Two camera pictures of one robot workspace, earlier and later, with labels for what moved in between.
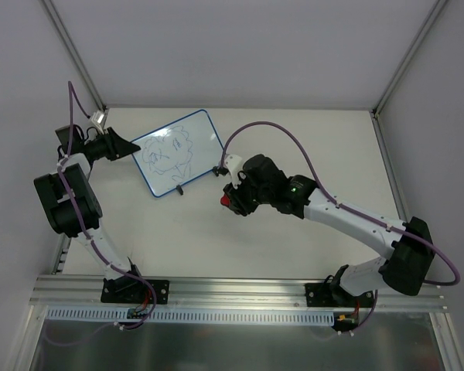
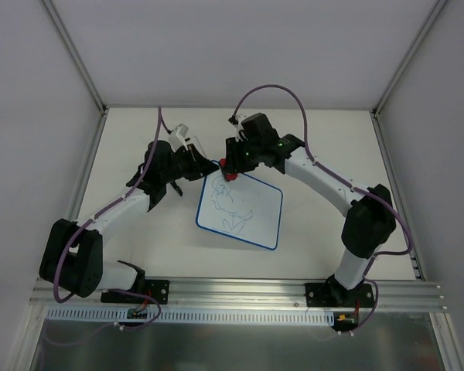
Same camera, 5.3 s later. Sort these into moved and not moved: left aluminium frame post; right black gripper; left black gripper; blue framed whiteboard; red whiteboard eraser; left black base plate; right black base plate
Moved: left black gripper; right black gripper; blue framed whiteboard; red whiteboard eraser
Not moved: right black base plate; left black base plate; left aluminium frame post
